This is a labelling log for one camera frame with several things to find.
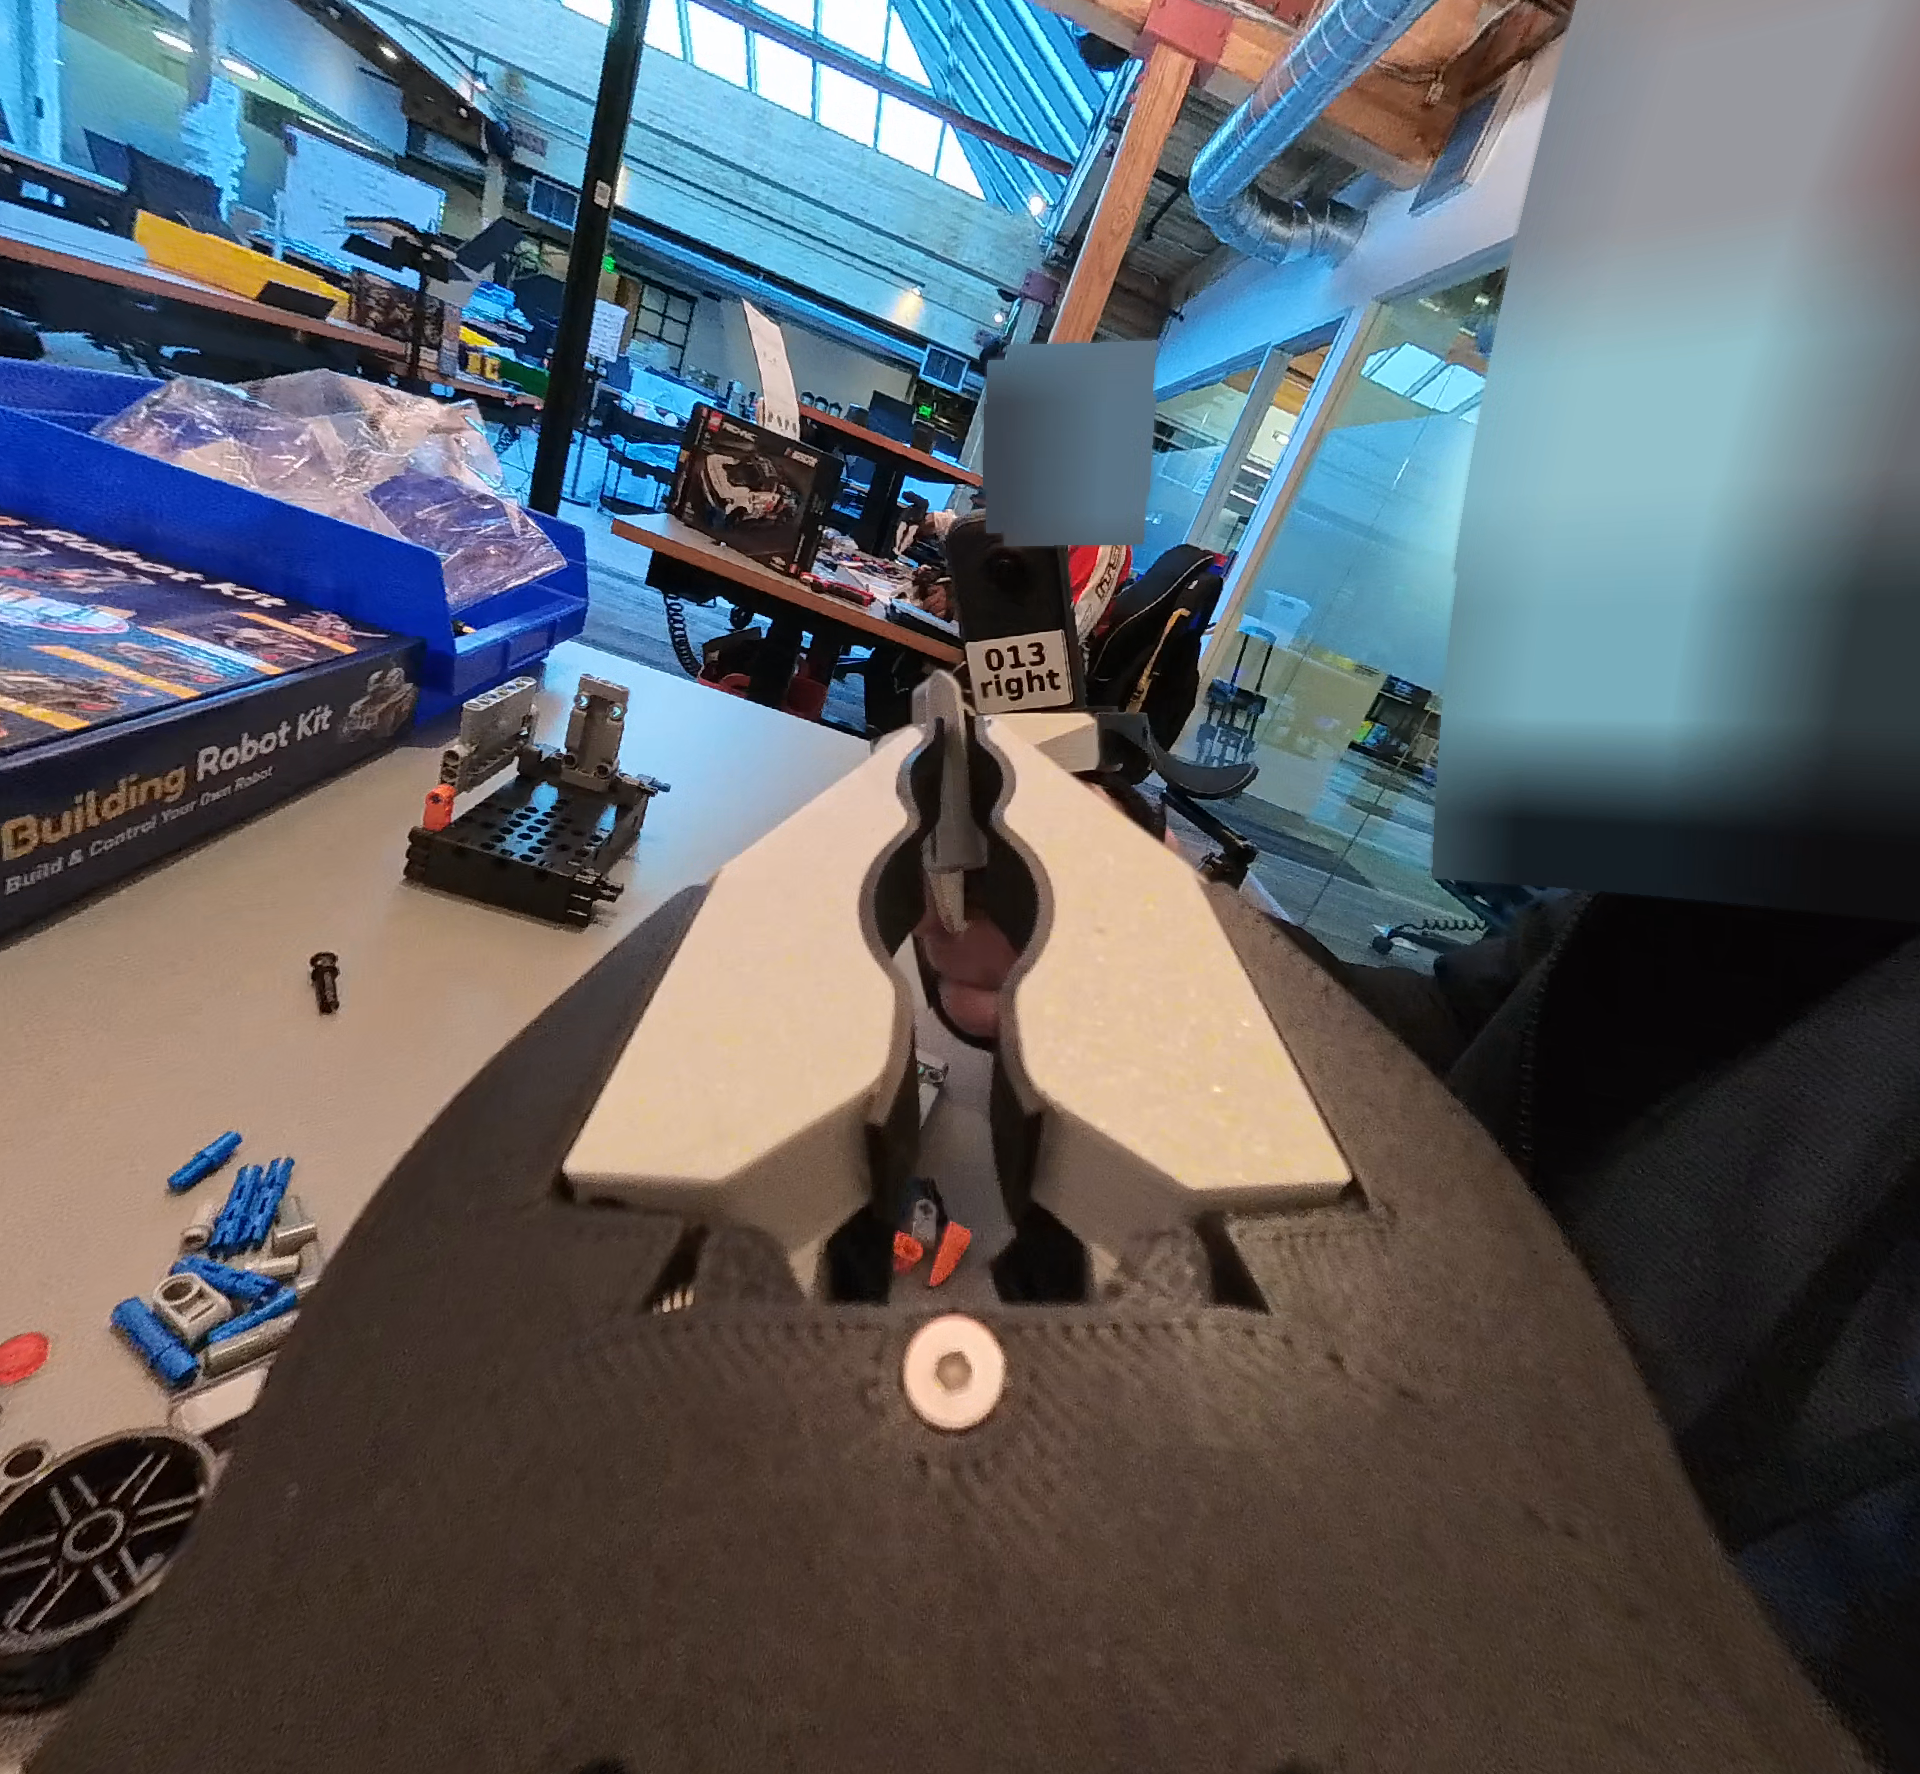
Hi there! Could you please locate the grey building beam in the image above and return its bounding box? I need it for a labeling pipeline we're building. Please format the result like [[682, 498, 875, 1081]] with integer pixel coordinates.
[[913, 669, 992, 942]]

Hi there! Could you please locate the clear plastic bag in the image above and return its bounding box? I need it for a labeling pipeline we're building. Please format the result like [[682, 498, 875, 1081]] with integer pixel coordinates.
[[92, 371, 572, 607]]

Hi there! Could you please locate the long background workbench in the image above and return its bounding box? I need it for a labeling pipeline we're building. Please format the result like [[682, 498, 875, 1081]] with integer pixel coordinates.
[[0, 154, 452, 366]]

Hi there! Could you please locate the background wooden desk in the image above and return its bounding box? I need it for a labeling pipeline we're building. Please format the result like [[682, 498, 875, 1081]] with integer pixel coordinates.
[[616, 410, 992, 725]]

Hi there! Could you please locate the silver air duct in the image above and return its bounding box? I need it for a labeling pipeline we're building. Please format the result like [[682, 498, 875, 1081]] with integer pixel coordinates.
[[1188, 0, 1587, 262]]

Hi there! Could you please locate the dark printed box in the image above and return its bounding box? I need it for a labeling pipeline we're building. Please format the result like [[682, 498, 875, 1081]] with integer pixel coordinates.
[[670, 406, 843, 576]]

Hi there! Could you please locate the black spoked wheel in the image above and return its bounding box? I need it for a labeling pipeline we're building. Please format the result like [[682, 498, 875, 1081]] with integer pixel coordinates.
[[0, 1426, 221, 1672]]

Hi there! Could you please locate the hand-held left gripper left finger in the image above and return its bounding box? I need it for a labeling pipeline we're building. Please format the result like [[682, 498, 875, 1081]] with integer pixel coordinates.
[[557, 725, 960, 1301]]

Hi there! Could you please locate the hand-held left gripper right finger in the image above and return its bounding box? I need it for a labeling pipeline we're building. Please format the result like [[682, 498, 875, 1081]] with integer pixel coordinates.
[[954, 719, 1358, 1301]]

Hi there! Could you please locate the black office chair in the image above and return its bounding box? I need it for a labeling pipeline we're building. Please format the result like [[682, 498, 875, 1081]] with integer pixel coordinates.
[[1081, 546, 1267, 890]]

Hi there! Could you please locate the black steel pillar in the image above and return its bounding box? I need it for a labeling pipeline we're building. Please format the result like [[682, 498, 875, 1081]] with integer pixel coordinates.
[[525, 0, 682, 521]]

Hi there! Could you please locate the blue plastic bin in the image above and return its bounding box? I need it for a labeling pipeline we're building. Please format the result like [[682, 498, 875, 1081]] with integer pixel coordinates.
[[0, 360, 591, 731]]

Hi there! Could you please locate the robot kit box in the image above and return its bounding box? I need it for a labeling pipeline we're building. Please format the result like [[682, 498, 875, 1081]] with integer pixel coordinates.
[[0, 515, 426, 942]]

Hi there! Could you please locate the person's dark clothing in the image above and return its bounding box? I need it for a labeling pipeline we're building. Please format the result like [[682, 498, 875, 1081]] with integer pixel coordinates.
[[1321, 875, 1920, 1774]]

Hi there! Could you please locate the pile of building kit parts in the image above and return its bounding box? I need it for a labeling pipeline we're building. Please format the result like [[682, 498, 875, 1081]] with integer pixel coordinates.
[[107, 1129, 325, 1399]]

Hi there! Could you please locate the black base plate assembly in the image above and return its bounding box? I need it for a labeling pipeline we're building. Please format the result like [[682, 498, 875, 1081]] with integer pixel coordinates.
[[402, 677, 670, 929]]

